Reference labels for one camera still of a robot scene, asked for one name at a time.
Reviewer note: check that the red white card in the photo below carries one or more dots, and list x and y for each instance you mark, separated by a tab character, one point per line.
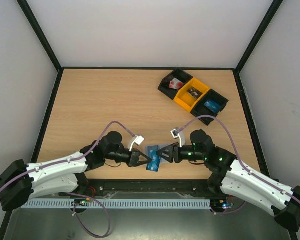
175	84

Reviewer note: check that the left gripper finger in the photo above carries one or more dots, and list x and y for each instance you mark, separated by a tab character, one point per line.
140	163
143	158

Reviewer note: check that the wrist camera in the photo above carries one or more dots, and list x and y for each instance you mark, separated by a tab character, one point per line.
178	134
136	140

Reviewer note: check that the white slotted cable duct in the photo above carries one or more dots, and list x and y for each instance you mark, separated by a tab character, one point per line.
165	204

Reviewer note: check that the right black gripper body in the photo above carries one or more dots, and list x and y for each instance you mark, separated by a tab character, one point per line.
175	154

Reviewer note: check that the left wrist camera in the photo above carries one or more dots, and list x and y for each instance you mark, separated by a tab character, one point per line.
136	140

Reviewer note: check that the dark card in yellow bin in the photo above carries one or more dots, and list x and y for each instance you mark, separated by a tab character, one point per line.
194	93

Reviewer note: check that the yellow bin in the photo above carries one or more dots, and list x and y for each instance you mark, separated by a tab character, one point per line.
185	100

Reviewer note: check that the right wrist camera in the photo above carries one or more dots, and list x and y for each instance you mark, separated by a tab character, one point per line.
178	134

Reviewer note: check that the black bin with red card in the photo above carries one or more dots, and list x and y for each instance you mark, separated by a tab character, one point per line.
178	73

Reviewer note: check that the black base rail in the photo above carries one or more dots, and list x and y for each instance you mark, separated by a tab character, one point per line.
194	188

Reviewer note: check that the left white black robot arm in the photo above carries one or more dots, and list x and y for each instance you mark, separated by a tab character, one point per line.
22	182

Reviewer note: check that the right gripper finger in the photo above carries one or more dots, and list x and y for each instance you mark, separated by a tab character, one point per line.
166	153
168	146

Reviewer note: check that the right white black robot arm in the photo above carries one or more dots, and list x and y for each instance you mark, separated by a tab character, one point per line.
230	176

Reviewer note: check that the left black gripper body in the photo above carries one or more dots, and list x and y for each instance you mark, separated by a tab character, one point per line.
129	161

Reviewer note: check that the black bin with blue card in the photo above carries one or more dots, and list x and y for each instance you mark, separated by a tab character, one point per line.
199	109

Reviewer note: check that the blue VIP credit card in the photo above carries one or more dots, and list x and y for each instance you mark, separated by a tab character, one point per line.
212	106

